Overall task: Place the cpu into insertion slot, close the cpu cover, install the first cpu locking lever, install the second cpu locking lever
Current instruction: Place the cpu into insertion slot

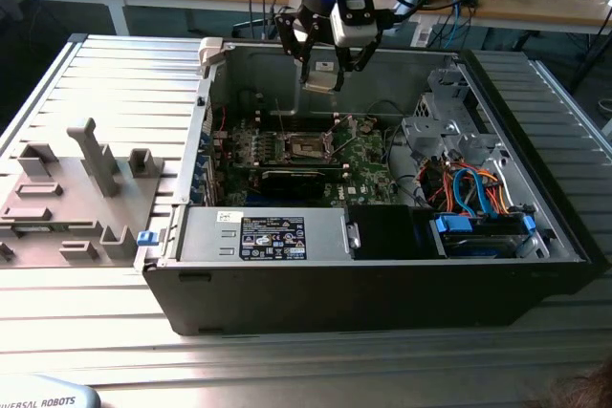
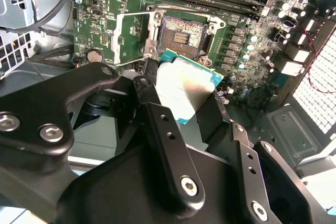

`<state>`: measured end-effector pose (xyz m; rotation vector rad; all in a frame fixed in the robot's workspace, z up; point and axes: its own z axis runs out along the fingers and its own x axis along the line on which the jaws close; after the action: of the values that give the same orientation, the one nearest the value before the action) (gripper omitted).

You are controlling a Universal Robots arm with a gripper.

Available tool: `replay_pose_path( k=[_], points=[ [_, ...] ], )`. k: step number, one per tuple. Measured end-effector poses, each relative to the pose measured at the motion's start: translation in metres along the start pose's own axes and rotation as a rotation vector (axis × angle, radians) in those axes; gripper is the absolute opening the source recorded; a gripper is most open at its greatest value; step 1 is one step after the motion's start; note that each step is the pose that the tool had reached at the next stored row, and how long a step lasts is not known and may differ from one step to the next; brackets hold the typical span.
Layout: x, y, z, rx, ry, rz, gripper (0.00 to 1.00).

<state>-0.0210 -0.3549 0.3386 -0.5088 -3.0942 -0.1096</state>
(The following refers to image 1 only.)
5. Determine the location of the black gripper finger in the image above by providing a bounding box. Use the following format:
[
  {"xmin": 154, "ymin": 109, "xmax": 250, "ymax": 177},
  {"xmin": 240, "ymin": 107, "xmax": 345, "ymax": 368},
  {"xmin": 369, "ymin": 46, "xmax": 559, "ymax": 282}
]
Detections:
[
  {"xmin": 334, "ymin": 33, "xmax": 384, "ymax": 93},
  {"xmin": 274, "ymin": 11, "xmax": 319, "ymax": 87}
]

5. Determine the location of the silver CPU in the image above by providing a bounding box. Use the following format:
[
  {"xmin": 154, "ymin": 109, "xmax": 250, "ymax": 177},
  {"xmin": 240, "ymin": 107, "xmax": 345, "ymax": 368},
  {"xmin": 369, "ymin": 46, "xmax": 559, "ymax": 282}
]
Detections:
[{"xmin": 303, "ymin": 68, "xmax": 339, "ymax": 95}]

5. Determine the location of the CPU socket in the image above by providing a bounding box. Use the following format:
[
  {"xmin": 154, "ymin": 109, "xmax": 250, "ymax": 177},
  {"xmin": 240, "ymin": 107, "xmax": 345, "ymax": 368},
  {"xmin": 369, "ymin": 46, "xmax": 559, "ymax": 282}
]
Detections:
[{"xmin": 283, "ymin": 130, "xmax": 336, "ymax": 161}]

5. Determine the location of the green motherboard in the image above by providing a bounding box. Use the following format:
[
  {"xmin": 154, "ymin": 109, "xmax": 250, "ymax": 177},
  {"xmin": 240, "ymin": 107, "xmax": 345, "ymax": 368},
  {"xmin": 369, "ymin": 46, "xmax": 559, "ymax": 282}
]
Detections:
[{"xmin": 209, "ymin": 114, "xmax": 401, "ymax": 206}]

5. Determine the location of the beige case latch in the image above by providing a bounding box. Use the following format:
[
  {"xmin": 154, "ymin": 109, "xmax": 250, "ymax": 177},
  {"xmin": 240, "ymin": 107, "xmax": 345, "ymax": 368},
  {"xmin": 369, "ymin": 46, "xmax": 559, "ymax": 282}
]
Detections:
[{"xmin": 198, "ymin": 37, "xmax": 226, "ymax": 68}]

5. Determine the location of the grey metal disk bay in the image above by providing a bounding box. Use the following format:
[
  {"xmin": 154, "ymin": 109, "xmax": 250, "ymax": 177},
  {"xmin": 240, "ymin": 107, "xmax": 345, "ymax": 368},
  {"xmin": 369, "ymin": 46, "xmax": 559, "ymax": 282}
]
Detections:
[{"xmin": 400, "ymin": 67, "xmax": 513, "ymax": 165}]

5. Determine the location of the black graphics card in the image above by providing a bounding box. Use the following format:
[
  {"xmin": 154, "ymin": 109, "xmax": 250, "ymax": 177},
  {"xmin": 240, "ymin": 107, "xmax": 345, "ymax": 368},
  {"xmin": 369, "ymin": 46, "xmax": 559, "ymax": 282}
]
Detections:
[{"xmin": 257, "ymin": 166, "xmax": 345, "ymax": 200}]

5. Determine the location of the hard disk in blue carrier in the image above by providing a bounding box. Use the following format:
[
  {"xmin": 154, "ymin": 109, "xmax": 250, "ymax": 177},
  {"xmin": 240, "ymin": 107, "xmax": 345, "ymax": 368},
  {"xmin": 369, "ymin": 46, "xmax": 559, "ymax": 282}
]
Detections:
[{"xmin": 428, "ymin": 213, "xmax": 537, "ymax": 259}]

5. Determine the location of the grey power supply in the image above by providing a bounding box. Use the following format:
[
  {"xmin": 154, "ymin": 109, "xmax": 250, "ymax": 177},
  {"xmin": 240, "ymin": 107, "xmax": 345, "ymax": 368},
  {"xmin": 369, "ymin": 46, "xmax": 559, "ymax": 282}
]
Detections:
[{"xmin": 176, "ymin": 206, "xmax": 353, "ymax": 264}]

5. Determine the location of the black open PC case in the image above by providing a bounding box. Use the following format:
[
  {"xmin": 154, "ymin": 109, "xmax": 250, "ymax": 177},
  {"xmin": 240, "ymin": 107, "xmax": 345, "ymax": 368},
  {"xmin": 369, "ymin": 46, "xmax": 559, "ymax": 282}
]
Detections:
[{"xmin": 142, "ymin": 37, "xmax": 603, "ymax": 336}]

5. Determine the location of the grey parts rack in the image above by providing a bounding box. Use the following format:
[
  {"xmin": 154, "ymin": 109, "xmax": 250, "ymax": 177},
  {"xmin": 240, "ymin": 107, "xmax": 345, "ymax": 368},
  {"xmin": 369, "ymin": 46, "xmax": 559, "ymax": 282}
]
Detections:
[{"xmin": 0, "ymin": 117, "xmax": 166, "ymax": 269}]

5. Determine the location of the brown-haired person head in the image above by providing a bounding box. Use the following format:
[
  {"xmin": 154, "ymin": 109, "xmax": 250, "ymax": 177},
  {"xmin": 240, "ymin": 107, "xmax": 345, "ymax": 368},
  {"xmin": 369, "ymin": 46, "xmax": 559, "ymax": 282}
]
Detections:
[{"xmin": 535, "ymin": 357, "xmax": 612, "ymax": 408}]

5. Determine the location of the pale blue teach pendant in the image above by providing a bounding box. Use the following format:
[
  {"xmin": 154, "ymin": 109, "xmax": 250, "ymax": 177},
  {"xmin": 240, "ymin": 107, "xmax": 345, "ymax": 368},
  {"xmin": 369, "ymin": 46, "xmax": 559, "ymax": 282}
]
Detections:
[{"xmin": 0, "ymin": 374, "xmax": 102, "ymax": 408}]

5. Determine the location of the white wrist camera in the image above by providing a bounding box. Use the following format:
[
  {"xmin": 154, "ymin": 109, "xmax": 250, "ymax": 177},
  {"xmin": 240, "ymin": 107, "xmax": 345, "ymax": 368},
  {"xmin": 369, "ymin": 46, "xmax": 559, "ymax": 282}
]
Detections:
[{"xmin": 328, "ymin": 0, "xmax": 386, "ymax": 49}]

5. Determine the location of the thin black looped wire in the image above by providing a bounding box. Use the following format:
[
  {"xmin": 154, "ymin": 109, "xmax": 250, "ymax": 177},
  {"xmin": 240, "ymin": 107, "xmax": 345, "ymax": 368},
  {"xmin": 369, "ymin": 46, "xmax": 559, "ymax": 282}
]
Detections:
[{"xmin": 366, "ymin": 98, "xmax": 407, "ymax": 118}]

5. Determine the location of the blue wire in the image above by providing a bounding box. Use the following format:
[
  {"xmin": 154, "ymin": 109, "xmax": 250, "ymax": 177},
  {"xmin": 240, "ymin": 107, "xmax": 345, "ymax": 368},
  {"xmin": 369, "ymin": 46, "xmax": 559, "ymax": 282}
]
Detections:
[{"xmin": 451, "ymin": 166, "xmax": 501, "ymax": 218}]

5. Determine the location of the orange wire bundle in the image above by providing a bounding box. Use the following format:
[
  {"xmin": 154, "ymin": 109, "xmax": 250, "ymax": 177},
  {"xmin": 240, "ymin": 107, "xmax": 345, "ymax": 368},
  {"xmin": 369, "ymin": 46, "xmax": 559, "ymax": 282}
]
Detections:
[{"xmin": 423, "ymin": 163, "xmax": 512, "ymax": 216}]

